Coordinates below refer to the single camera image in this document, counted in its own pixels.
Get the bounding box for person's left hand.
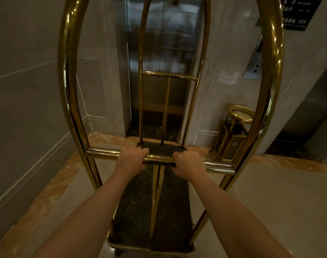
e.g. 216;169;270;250
114;146;150;177

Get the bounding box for person's right hand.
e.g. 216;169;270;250
171;151;208;181

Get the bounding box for gold brass luggage cart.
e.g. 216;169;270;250
58;0;285;258

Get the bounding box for person's right forearm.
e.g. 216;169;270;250
189;175;294;258

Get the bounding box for person's left forearm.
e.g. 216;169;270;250
32;169;138;258

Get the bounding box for gold standing ashtray bin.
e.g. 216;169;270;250
210;105;256;162

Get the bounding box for steel elevator door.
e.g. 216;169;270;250
124;0;207;143

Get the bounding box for steel elevator call panel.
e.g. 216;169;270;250
243;35;263;80

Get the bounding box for black wall sign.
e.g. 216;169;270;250
280;0;323;31

